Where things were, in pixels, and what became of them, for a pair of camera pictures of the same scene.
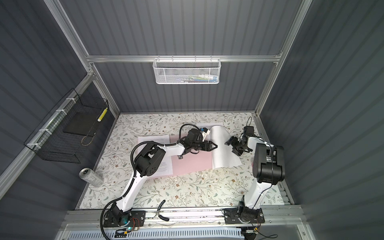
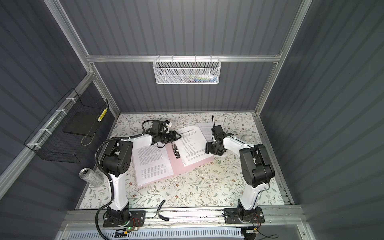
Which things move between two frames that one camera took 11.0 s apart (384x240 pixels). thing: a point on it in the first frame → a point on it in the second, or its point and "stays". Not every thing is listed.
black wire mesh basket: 63,134 stays
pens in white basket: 205,78 stays
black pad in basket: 83,123 stays
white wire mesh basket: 186,71 stays
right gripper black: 232,141 → 209,149
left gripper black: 209,145 → 173,136
